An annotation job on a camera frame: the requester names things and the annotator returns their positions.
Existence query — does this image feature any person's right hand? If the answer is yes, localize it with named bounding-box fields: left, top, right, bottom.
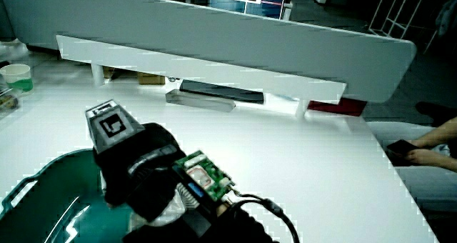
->
left=84, top=99, right=236, bottom=224

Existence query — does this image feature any green plate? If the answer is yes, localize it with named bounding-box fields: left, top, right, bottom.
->
left=0, top=148, right=144, bottom=243

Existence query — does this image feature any person's right forearm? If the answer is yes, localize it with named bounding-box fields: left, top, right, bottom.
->
left=123, top=204, right=283, bottom=243

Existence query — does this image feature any another person's forearm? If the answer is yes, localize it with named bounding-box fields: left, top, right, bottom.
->
left=410, top=116, right=457, bottom=149

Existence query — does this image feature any brown cardboard box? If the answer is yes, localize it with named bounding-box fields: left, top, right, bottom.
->
left=136, top=72, right=166, bottom=86

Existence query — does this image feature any silver flat box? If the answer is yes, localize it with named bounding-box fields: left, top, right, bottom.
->
left=164, top=89, right=237, bottom=114

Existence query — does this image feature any black flat box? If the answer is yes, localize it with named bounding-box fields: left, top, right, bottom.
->
left=179, top=79, right=266, bottom=105

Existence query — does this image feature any white desk shelf riser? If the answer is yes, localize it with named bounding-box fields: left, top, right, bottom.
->
left=56, top=34, right=348, bottom=119

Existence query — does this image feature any white partition panel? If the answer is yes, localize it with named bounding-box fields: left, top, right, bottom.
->
left=0, top=0, right=418, bottom=104

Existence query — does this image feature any white and green paper cup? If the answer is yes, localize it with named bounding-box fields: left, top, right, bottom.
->
left=0, top=63, right=34, bottom=94

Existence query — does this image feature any blue and white shelf unit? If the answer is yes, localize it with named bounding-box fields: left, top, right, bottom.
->
left=208, top=0, right=293, bottom=21

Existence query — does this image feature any red box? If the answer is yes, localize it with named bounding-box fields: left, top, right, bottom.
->
left=307, top=97, right=368, bottom=118

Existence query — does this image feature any black phone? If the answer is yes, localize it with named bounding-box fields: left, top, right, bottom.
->
left=386, top=139, right=421, bottom=157

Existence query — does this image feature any black cable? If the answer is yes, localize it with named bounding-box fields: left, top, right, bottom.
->
left=228, top=192, right=301, bottom=243

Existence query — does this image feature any white wire rack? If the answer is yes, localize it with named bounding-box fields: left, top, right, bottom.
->
left=367, top=0, right=430, bottom=41

